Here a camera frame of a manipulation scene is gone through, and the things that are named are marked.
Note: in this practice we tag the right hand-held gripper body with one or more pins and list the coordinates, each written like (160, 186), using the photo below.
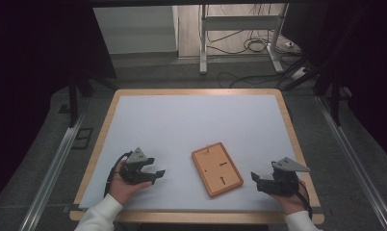
(283, 181)

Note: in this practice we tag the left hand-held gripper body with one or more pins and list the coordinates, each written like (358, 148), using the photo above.
(134, 171)

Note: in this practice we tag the orange wooden picture frame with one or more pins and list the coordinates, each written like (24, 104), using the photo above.
(217, 169)

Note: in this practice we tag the person's left hand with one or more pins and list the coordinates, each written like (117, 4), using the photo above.
(125, 189)

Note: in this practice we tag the person's right hand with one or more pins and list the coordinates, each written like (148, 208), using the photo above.
(291, 202)

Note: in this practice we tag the wooden table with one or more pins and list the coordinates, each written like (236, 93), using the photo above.
(95, 166)

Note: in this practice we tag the white table mat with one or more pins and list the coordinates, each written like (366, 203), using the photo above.
(188, 122)

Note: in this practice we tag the black metal stand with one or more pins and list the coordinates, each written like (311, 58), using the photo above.
(335, 96)
(73, 102)

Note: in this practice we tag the white power strip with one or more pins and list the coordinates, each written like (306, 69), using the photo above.
(299, 73)

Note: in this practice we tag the aluminium floor rail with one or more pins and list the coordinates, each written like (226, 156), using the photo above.
(355, 160)
(53, 170)

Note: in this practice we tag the white wall panel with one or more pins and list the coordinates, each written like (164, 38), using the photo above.
(137, 30)

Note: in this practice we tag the white metal desk frame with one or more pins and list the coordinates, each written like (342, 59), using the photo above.
(239, 23)

